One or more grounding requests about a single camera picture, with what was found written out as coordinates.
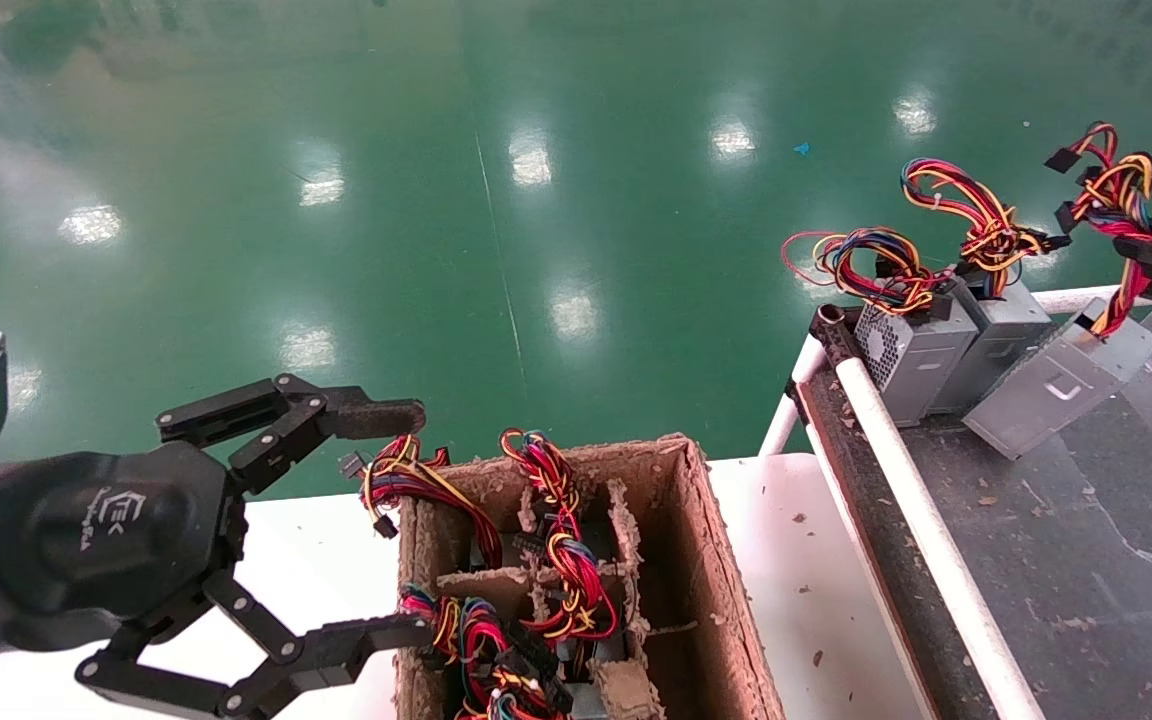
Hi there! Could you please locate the black pipe corner joint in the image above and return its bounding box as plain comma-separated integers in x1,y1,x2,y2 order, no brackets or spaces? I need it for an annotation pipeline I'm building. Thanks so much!
809,303,869,371

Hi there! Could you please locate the white frame leg pipe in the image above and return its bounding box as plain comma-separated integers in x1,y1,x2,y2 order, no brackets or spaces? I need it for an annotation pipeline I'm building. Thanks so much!
759,335,829,458

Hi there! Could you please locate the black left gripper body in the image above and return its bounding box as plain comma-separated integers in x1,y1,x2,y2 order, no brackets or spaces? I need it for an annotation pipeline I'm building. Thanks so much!
0,440,247,653

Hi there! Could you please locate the pulp cardboard divider box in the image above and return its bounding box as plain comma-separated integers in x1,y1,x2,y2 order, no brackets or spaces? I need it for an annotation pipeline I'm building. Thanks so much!
396,433,787,720

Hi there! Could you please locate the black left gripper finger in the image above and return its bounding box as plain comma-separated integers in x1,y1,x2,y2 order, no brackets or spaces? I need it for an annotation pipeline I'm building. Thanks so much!
156,374,429,496
74,568,434,719

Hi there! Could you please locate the power supply with coloured wires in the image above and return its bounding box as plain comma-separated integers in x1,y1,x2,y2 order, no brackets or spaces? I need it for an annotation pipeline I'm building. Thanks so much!
781,228,979,428
398,585,577,720
501,428,619,643
964,122,1152,462
339,435,502,571
901,158,1074,416

